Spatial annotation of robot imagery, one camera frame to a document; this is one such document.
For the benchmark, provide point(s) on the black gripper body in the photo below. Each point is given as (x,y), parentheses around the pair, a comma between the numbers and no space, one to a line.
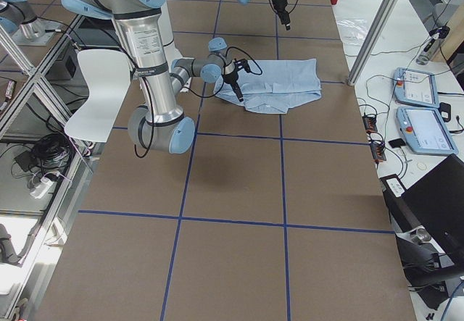
(280,6)
(230,80)

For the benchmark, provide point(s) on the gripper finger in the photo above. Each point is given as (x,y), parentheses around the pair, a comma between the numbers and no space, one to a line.
(288,25)
(239,94)
(234,89)
(283,18)

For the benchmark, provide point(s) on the light blue button-up shirt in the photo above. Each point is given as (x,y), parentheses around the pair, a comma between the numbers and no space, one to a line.
(284,85)

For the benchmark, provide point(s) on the clear plastic bag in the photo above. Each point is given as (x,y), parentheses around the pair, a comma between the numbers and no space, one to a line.
(353,31)

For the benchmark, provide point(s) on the white plastic chair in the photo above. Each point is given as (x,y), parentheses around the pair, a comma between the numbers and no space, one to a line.
(107,74)

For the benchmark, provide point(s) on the orange black circuit board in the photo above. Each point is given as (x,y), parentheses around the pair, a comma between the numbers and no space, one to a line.
(369,123)

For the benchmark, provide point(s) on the clear water bottle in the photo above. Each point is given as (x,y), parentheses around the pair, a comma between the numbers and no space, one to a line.
(427,52)

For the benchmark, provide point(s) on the upper blue teach pendant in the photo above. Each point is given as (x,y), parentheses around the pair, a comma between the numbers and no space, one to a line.
(415,87)

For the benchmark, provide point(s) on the blue teach pendant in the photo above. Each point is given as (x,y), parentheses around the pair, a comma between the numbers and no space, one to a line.
(415,87)
(424,131)

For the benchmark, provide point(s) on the lower blue teach pendant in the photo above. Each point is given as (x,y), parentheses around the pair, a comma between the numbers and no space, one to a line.
(424,131)

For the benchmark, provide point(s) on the white power strip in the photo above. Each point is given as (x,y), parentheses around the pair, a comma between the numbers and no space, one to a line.
(45,185)

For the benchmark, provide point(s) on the black laptop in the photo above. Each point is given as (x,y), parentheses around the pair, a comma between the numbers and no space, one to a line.
(434,202)

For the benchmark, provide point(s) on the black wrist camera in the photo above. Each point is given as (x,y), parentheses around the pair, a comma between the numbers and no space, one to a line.
(243,64)

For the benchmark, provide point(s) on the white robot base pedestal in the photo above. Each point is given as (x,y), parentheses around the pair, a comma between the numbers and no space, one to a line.
(170,49)

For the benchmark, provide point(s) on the grey aluminium frame post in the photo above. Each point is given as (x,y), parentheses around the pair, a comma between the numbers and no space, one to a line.
(371,39)

